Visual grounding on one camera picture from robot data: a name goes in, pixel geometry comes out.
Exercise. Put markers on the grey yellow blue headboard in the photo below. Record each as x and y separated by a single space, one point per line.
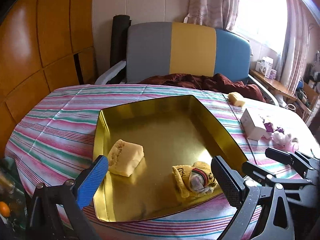
162 48

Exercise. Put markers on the pink patterned curtain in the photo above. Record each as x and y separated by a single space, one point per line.
220 14

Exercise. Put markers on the gold metal tin box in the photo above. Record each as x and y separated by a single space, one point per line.
172 131

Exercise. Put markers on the yellow sponge block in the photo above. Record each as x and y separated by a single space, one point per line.
236 99

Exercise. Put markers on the dark red blanket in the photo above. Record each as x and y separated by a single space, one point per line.
216 83

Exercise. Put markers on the wooden wardrobe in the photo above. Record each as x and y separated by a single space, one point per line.
45 45

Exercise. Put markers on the white carton box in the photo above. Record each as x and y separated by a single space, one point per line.
253 125

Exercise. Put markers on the white boxes on shelf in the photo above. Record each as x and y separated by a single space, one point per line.
264 67

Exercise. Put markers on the orange fruit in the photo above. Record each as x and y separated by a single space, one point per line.
4 210

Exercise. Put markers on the wooden side shelf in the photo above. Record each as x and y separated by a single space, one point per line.
274 85

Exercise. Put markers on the yellow tiger plush toy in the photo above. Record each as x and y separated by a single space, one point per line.
194 180

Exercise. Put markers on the white bed rail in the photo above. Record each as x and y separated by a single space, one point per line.
110 73

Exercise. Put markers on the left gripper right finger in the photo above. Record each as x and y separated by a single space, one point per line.
275 219

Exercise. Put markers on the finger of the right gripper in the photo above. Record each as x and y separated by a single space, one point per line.
292 159
256 172

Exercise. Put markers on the purple snack packet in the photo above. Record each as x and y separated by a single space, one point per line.
269 127

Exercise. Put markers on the pink white plush toy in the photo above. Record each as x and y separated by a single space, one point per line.
287 140

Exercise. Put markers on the striped bed sheet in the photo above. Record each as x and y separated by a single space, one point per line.
54 142

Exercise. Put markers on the cluttered desk items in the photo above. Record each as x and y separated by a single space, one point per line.
307 94

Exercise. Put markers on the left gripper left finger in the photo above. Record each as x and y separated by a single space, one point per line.
77 194

